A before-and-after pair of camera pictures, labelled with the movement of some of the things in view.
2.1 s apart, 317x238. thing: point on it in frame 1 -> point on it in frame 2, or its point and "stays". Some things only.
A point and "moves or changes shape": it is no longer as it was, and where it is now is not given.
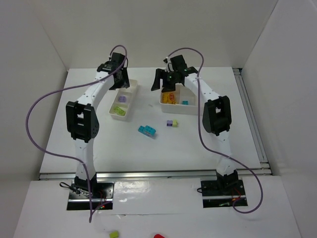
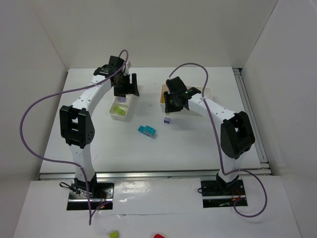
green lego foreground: [114, 234] stays
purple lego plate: [122, 99] stays
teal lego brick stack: [147, 130] stays
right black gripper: [169, 79] -> [175, 101]
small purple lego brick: [169, 123] moves or changes shape
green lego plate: [119, 111] stays
